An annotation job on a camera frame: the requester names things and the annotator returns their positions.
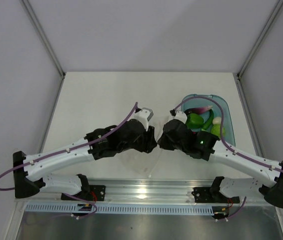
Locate clear zip top bag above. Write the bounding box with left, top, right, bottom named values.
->
left=120, top=115, right=171, bottom=178

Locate purple white eggplant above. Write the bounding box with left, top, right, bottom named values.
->
left=184, top=105, right=213, bottom=115

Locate dark green cucumber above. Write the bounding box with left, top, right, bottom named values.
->
left=201, top=109, right=215, bottom=131

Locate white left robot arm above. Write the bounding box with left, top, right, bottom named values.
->
left=12, top=119, right=157, bottom=201

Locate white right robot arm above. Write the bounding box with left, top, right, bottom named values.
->
left=158, top=119, right=283, bottom=209

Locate green bell pepper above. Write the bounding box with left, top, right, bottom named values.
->
left=186, top=113, right=204, bottom=129

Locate light green round squash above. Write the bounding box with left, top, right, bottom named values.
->
left=210, top=124, right=226, bottom=138

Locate white garlic bulb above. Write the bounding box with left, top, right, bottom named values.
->
left=212, top=116, right=222, bottom=125

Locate teal plastic tray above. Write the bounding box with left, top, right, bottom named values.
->
left=180, top=94, right=236, bottom=147

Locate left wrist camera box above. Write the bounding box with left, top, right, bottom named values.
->
left=133, top=107, right=154, bottom=125

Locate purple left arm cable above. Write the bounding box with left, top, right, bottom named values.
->
left=0, top=101, right=140, bottom=192

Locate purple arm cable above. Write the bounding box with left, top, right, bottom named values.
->
left=170, top=95, right=283, bottom=201
left=0, top=101, right=140, bottom=192

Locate aluminium mounting rail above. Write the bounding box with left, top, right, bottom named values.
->
left=13, top=174, right=261, bottom=204

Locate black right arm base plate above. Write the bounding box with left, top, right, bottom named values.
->
left=191, top=187, right=240, bottom=204

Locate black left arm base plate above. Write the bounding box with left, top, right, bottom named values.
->
left=73, top=185, right=106, bottom=202

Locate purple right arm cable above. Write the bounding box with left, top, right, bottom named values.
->
left=170, top=95, right=283, bottom=201

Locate slotted cable duct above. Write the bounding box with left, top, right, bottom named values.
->
left=25, top=202, right=214, bottom=216

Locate left aluminium frame post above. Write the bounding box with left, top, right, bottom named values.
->
left=19, top=0, right=66, bottom=79

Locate aluminium frame post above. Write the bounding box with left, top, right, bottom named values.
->
left=236, top=0, right=283, bottom=81
left=19, top=0, right=66, bottom=79

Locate right aluminium frame post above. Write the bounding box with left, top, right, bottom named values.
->
left=236, top=0, right=283, bottom=81

